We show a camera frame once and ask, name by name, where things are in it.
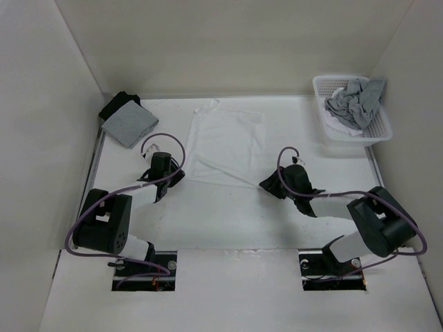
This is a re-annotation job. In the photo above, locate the white tank top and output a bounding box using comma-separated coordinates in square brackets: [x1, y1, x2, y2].
[184, 99, 266, 188]

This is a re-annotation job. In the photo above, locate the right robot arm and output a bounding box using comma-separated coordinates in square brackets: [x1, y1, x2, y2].
[259, 165, 417, 274]

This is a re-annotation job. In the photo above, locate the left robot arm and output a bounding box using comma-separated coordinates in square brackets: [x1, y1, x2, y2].
[72, 152, 185, 276]

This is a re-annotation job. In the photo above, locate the folded grey tank top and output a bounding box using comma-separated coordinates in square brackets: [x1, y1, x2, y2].
[102, 101, 159, 149]

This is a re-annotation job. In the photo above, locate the folded black tank top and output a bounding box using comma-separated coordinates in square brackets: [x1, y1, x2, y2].
[98, 91, 141, 121]

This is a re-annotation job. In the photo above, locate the grey crumpled tank top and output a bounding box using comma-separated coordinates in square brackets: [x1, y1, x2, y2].
[325, 79, 386, 130]

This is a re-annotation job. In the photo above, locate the white garment in basket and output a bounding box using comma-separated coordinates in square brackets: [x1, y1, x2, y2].
[323, 88, 364, 136]

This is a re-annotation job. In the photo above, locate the white plastic basket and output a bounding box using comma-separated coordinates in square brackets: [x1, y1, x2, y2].
[312, 75, 393, 148]

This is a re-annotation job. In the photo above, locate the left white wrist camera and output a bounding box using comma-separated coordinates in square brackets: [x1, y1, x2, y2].
[142, 143, 161, 161]

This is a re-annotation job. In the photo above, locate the left metal table rail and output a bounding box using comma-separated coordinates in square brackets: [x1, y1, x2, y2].
[67, 131, 106, 250]

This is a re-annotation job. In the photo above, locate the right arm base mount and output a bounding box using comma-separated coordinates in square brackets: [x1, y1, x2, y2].
[298, 248, 366, 291]

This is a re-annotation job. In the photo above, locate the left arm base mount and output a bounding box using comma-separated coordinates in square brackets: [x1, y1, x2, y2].
[108, 251, 178, 292]

